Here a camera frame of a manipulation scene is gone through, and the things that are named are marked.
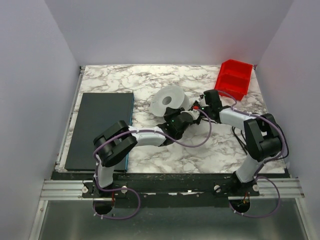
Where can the white perforated cable spool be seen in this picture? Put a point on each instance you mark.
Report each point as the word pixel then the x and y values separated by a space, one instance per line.
pixel 172 96

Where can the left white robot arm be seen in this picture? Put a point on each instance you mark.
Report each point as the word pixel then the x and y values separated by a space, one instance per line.
pixel 114 144

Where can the aluminium frame rail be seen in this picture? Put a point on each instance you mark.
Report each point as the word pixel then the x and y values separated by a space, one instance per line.
pixel 66 216

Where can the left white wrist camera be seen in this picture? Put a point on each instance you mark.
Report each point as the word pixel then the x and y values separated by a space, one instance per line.
pixel 190 116

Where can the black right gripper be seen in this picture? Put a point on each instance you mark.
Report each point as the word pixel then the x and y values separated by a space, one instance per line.
pixel 197 106

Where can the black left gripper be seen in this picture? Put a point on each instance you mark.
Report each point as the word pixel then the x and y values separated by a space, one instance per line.
pixel 171 112

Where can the red plastic bin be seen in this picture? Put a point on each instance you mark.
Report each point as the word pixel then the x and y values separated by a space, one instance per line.
pixel 234 78

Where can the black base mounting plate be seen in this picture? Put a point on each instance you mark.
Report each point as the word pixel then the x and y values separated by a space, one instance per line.
pixel 158 190

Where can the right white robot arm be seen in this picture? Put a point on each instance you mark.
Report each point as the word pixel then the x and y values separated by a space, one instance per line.
pixel 264 139

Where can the dark grey flat box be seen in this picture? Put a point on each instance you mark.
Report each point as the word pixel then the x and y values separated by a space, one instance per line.
pixel 97 112

